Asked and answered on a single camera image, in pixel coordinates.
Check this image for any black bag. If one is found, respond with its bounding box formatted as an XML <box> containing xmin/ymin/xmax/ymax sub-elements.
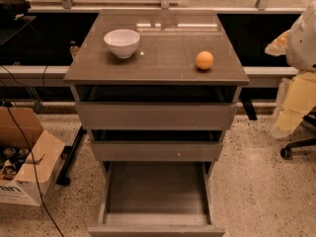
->
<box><xmin>0</xmin><ymin>0</ymin><xmax>31</xmax><ymax>22</ymax></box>

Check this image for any black table leg left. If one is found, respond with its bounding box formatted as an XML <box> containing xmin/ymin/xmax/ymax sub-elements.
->
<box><xmin>56</xmin><ymin>126</ymin><xmax>86</xmax><ymax>186</ymax></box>

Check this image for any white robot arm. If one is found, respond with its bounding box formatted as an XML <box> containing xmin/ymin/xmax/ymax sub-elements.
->
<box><xmin>265</xmin><ymin>1</ymin><xmax>316</xmax><ymax>138</ymax></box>

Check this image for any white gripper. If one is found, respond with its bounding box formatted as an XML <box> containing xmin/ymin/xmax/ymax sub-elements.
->
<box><xmin>265</xmin><ymin>30</ymin><xmax>316</xmax><ymax>138</ymax></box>

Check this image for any white ceramic bowl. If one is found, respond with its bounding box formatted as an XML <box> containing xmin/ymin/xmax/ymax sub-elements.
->
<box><xmin>104</xmin><ymin>29</ymin><xmax>140</xmax><ymax>58</ymax></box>

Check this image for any grey drawer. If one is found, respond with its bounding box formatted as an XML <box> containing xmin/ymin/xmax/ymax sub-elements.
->
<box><xmin>75</xmin><ymin>86</ymin><xmax>236</xmax><ymax>130</ymax></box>
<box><xmin>88</xmin><ymin>162</ymin><xmax>224</xmax><ymax>237</ymax></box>
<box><xmin>92</xmin><ymin>130</ymin><xmax>223</xmax><ymax>162</ymax></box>

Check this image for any grey top drawer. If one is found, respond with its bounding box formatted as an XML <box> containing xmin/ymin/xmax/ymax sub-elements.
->
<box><xmin>75</xmin><ymin>86</ymin><xmax>236</xmax><ymax>130</ymax></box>

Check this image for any grey drawer cabinet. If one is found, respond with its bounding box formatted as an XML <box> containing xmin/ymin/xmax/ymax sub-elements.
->
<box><xmin>62</xmin><ymin>9</ymin><xmax>250</xmax><ymax>237</ymax></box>

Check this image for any orange fruit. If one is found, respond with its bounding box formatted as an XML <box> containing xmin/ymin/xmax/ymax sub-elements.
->
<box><xmin>196</xmin><ymin>51</ymin><xmax>213</xmax><ymax>70</ymax></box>

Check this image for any cardboard box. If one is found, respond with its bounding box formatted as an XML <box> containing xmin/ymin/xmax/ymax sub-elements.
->
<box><xmin>0</xmin><ymin>107</ymin><xmax>65</xmax><ymax>206</ymax></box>

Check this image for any black table leg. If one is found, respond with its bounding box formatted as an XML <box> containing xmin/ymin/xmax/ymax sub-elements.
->
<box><xmin>240</xmin><ymin>89</ymin><xmax>257</xmax><ymax>120</ymax></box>
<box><xmin>56</xmin><ymin>126</ymin><xmax>86</xmax><ymax>186</ymax></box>

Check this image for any black cable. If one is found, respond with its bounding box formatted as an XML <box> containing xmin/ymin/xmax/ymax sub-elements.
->
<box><xmin>0</xmin><ymin>64</ymin><xmax>65</xmax><ymax>237</ymax></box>

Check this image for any grey middle drawer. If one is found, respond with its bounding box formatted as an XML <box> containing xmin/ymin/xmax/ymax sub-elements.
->
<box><xmin>92</xmin><ymin>130</ymin><xmax>223</xmax><ymax>162</ymax></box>

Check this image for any grey bottom drawer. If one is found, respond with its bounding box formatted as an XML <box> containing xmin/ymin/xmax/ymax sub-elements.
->
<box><xmin>88</xmin><ymin>162</ymin><xmax>224</xmax><ymax>237</ymax></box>

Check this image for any black table leg right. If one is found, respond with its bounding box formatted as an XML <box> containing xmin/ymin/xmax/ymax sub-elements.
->
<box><xmin>240</xmin><ymin>89</ymin><xmax>257</xmax><ymax>120</ymax></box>

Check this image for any black office chair base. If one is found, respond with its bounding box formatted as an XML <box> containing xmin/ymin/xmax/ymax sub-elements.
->
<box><xmin>279</xmin><ymin>115</ymin><xmax>316</xmax><ymax>160</ymax></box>

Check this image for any small glass bottle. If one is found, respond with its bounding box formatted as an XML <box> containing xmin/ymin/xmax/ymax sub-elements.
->
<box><xmin>70</xmin><ymin>40</ymin><xmax>79</xmax><ymax>58</ymax></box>

